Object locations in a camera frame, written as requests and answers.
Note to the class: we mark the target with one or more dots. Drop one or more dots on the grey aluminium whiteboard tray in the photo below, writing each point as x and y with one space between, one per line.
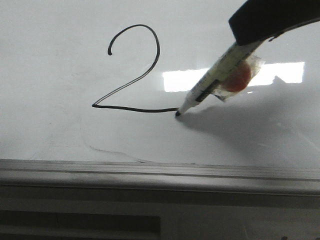
161 177

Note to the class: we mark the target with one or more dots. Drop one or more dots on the red magnet taped to marker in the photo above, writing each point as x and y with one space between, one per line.
239 78

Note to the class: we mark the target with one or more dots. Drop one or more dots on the white whiteboard marker black tip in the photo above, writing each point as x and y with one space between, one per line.
216 74

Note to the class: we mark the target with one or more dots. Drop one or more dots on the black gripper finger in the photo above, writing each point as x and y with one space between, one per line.
258 20

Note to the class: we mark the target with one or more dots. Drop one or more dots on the white whiteboard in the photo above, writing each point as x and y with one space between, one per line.
57 57

